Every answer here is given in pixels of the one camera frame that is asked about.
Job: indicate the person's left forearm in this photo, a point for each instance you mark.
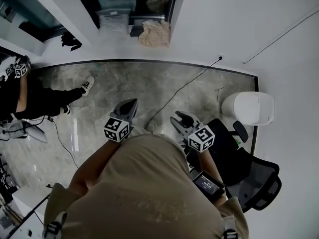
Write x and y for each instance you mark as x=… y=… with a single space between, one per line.
x=89 y=170

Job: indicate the white shell chair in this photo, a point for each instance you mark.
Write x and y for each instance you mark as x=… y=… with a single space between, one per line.
x=35 y=133

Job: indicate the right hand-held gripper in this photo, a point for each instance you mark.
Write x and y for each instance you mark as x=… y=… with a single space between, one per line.
x=202 y=138

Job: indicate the white side table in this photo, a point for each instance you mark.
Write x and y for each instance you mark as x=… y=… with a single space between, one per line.
x=25 y=203

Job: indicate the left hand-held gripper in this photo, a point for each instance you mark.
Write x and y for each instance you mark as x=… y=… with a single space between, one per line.
x=115 y=129

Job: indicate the small green item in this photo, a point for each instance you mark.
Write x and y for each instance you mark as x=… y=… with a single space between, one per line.
x=238 y=141

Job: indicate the person's grey shoe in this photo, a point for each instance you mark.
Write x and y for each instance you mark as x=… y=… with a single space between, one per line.
x=152 y=128

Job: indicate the person's right forearm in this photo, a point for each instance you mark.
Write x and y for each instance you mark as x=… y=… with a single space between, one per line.
x=211 y=170

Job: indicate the black wheeled chair base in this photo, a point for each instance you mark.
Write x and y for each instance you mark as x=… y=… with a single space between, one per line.
x=6 y=178

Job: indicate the dark framed window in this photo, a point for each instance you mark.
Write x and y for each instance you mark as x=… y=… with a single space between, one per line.
x=87 y=4

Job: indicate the small black box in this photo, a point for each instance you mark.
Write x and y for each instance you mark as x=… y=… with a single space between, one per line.
x=135 y=31

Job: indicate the clear plastic bag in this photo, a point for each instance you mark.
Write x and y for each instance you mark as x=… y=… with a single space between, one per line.
x=113 y=21

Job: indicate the small black bracket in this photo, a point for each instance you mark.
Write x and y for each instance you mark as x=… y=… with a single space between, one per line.
x=69 y=40

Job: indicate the beige patterned cloth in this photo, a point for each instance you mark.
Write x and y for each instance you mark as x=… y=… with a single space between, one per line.
x=154 y=35

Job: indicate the black office chair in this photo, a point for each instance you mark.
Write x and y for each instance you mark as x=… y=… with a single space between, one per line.
x=229 y=158

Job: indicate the black wrist device with screen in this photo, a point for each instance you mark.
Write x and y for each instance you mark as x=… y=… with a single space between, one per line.
x=207 y=184

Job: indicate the white rounded bin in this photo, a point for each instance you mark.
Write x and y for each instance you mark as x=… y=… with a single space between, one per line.
x=251 y=108

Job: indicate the person's beige shirt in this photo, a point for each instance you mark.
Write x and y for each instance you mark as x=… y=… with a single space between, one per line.
x=139 y=188

